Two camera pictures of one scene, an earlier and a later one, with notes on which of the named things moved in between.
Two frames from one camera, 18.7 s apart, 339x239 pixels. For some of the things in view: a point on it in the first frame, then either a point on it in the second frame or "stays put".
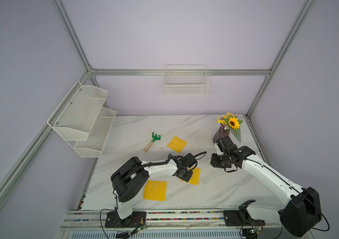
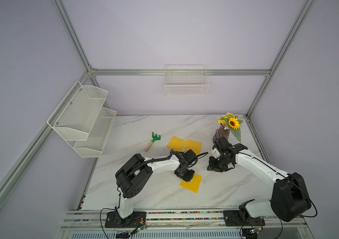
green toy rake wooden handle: [154, 138] stays put
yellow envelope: [177, 144] stays put
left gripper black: [187, 177] stays put
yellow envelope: [194, 178] → [195, 147]
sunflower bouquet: [230, 121] stays put
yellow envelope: [155, 190] → [193, 184]
